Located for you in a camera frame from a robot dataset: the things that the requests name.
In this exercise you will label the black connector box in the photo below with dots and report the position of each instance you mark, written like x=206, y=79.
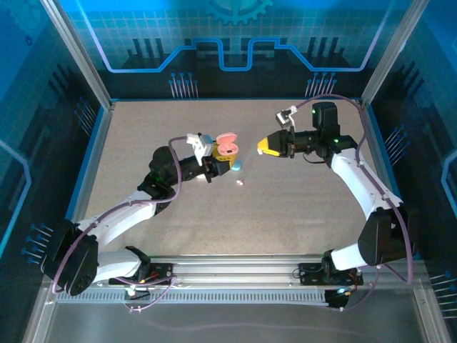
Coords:
x=337, y=300

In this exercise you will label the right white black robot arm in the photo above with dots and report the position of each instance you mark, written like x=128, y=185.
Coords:
x=360, y=186

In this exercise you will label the grey metal sheet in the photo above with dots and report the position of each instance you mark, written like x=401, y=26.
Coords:
x=232, y=321

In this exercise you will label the aluminium frame post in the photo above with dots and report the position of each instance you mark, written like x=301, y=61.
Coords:
x=389, y=57
x=82, y=60

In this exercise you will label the blue earbud charging case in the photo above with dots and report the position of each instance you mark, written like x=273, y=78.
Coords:
x=238, y=165

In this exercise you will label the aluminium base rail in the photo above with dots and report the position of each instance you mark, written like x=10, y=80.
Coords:
x=235, y=268

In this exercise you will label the aluminium table side rail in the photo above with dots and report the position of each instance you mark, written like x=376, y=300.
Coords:
x=101, y=143
x=371, y=135

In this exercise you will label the pink earbud charging case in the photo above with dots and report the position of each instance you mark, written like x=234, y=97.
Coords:
x=226, y=141

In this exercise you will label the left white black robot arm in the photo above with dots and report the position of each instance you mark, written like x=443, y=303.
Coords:
x=118, y=218

